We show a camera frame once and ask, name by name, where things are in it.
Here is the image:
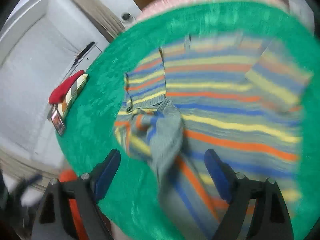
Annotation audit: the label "beige curtain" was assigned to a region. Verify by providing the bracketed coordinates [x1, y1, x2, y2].
[72, 0, 124, 43]

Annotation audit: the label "orange trousers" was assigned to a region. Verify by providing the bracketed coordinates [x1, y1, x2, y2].
[59, 169, 88, 240]

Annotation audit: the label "green bed cover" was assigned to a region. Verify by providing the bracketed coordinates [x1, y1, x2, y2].
[59, 1, 319, 239]

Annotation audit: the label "book under folded clothes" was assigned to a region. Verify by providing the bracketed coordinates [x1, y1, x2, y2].
[47, 105, 66, 136]

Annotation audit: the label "red folded garment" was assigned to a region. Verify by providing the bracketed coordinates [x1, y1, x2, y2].
[48, 70, 85, 105]

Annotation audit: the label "striped knit sweater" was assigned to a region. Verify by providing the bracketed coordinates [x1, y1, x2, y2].
[113, 32, 313, 239]

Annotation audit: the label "white drawer cabinet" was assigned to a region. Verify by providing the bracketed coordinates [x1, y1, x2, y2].
[1, 0, 108, 165]

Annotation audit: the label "striped folded garment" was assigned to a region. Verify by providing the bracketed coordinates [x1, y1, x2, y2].
[57, 74, 88, 119]

